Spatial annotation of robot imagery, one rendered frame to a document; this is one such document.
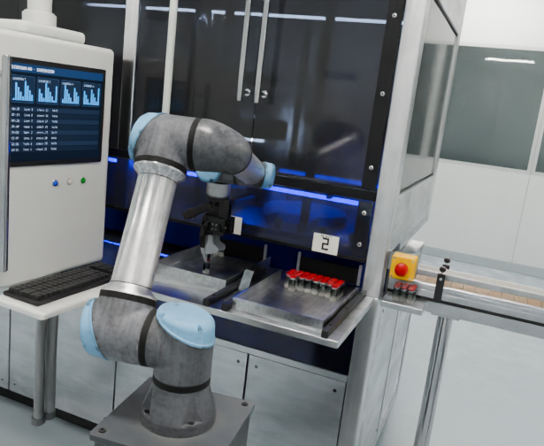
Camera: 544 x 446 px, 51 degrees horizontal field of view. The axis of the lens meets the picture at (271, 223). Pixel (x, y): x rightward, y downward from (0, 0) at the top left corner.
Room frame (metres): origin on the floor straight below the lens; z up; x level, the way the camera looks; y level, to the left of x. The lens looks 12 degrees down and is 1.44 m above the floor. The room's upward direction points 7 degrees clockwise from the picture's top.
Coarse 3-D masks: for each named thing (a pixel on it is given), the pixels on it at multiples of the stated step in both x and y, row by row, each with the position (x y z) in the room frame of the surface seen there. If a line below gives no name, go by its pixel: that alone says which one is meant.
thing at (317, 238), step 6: (318, 234) 1.77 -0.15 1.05; (318, 240) 1.77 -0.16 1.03; (324, 240) 1.77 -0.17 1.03; (330, 240) 1.76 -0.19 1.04; (336, 240) 1.75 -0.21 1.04; (312, 246) 1.78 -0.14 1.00; (318, 246) 1.77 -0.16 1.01; (324, 246) 1.77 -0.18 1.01; (330, 246) 1.76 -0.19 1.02; (336, 246) 1.75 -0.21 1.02; (324, 252) 1.76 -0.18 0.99; (330, 252) 1.76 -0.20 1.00; (336, 252) 1.75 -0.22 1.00
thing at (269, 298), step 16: (256, 288) 1.60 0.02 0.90; (272, 288) 1.67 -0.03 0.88; (240, 304) 1.46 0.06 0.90; (256, 304) 1.44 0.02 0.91; (272, 304) 1.53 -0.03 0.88; (288, 304) 1.55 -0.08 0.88; (304, 304) 1.56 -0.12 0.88; (320, 304) 1.58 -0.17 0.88; (336, 304) 1.60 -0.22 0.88; (288, 320) 1.40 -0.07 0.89; (304, 320) 1.39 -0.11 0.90; (320, 320) 1.37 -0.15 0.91
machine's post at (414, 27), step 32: (416, 0) 1.71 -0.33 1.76; (416, 32) 1.70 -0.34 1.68; (416, 64) 1.70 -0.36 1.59; (384, 160) 1.71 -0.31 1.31; (384, 192) 1.71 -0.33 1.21; (384, 224) 1.70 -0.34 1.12; (384, 256) 1.70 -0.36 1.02; (352, 352) 1.72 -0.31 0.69; (352, 384) 1.71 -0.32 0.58; (352, 416) 1.70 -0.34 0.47
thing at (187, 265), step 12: (180, 252) 1.85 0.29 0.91; (192, 252) 1.92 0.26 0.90; (168, 264) 1.78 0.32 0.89; (180, 264) 1.82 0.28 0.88; (192, 264) 1.83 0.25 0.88; (216, 264) 1.86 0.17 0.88; (228, 264) 1.88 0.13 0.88; (240, 264) 1.90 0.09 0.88; (252, 264) 1.91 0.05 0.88; (264, 264) 1.87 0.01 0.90; (168, 276) 1.67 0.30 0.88; (180, 276) 1.66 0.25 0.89; (192, 276) 1.64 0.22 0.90; (204, 276) 1.63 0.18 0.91; (216, 276) 1.73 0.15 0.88; (228, 276) 1.74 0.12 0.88; (240, 276) 1.69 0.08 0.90; (216, 288) 1.61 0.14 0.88
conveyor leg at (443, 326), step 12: (432, 312) 1.75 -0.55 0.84; (444, 324) 1.76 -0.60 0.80; (444, 336) 1.76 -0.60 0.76; (432, 348) 1.78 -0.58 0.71; (444, 348) 1.76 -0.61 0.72; (432, 360) 1.77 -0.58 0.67; (444, 360) 1.76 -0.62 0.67; (432, 372) 1.76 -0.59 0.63; (432, 384) 1.76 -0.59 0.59; (432, 396) 1.76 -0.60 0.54; (420, 408) 1.78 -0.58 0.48; (432, 408) 1.76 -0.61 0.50; (420, 420) 1.77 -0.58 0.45; (432, 420) 1.76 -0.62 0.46; (420, 432) 1.76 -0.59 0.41; (420, 444) 1.76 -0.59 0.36
